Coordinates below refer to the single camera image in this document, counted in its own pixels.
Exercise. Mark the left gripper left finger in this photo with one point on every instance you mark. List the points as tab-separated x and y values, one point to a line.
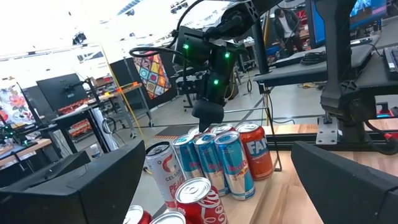
77	202

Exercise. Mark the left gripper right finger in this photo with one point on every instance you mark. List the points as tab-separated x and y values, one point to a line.
348	193

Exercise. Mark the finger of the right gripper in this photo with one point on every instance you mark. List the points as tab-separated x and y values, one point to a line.
203	125

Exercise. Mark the slim teal beverage can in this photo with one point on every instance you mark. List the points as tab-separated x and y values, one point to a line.
188	158

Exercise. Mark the blue silver Red Bull can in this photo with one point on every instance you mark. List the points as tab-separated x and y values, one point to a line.
234	168
210	161

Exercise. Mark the red can black Coca-Cola script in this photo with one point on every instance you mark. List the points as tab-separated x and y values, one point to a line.
169	218
133	215

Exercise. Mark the red soda can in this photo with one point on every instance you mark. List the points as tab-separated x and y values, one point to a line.
258	152

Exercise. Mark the white Celsius Peach Vibe can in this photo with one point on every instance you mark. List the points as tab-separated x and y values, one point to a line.
164	174

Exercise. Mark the red Star Wars Coca-Cola can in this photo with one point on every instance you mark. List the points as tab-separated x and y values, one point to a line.
199	202

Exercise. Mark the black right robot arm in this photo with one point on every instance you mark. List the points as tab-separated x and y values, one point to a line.
335	62

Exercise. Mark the dark floor mat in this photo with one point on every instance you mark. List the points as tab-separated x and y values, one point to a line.
177	130

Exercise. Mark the orange black striped strip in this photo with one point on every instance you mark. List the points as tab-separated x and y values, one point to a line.
166	137

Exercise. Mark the small white bottle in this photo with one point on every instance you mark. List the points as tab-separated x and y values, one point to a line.
95	151

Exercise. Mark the colourful patterned cloth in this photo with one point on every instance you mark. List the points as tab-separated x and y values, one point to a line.
152	74

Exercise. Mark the person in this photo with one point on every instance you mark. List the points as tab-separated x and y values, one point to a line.
286	28

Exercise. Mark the black side table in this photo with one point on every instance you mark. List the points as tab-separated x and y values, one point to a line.
71	116

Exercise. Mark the gray cart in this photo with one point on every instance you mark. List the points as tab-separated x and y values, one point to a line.
311	71

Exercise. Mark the wooden workbench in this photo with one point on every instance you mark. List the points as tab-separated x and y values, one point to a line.
118	91

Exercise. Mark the large black screen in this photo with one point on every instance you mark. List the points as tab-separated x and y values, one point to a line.
60	91

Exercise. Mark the gray side desk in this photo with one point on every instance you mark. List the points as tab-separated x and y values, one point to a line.
382	81

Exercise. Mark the floral patterned cloth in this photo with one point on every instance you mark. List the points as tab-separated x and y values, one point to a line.
14	102

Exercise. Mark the blue-lit large monitor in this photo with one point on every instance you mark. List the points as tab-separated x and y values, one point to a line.
367	12

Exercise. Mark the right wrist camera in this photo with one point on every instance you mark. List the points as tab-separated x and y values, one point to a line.
192	46

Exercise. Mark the silver metal bracket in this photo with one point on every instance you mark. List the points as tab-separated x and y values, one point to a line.
326	130

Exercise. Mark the black aluminium rig frame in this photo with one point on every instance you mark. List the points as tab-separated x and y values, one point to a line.
311	137

